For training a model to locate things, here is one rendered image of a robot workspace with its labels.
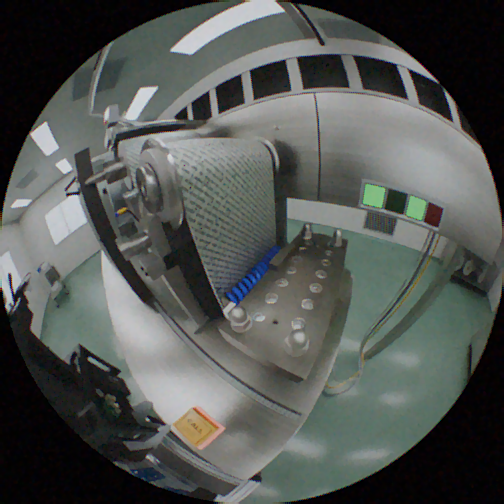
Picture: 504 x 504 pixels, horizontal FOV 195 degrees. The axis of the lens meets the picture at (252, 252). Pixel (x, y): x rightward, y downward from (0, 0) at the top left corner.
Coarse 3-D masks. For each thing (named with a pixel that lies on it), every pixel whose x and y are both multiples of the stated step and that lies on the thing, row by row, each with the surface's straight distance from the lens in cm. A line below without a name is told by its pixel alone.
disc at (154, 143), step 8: (144, 144) 26; (152, 144) 23; (160, 144) 20; (160, 152) 21; (168, 152) 19; (168, 160) 19; (168, 168) 19; (176, 168) 18; (176, 176) 18; (176, 184) 18; (176, 192) 19; (176, 200) 19; (176, 208) 20; (176, 216) 21; (168, 224) 26; (176, 224) 23
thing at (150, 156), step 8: (144, 152) 24; (152, 152) 22; (144, 160) 25; (152, 160) 21; (160, 160) 20; (160, 168) 20; (160, 176) 20; (168, 176) 20; (160, 184) 21; (168, 184) 19; (168, 192) 19; (168, 200) 20; (168, 208) 21; (160, 216) 25; (168, 216) 22
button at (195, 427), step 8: (192, 408) 37; (184, 416) 38; (192, 416) 37; (200, 416) 36; (176, 424) 39; (184, 424) 38; (192, 424) 37; (200, 424) 36; (208, 424) 36; (184, 432) 38; (192, 432) 37; (200, 432) 37; (208, 432) 36; (192, 440) 38; (200, 440) 37
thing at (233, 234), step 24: (240, 192) 27; (264, 192) 33; (192, 216) 20; (216, 216) 23; (240, 216) 27; (264, 216) 34; (216, 240) 24; (240, 240) 28; (264, 240) 36; (216, 264) 25; (240, 264) 30; (216, 288) 27
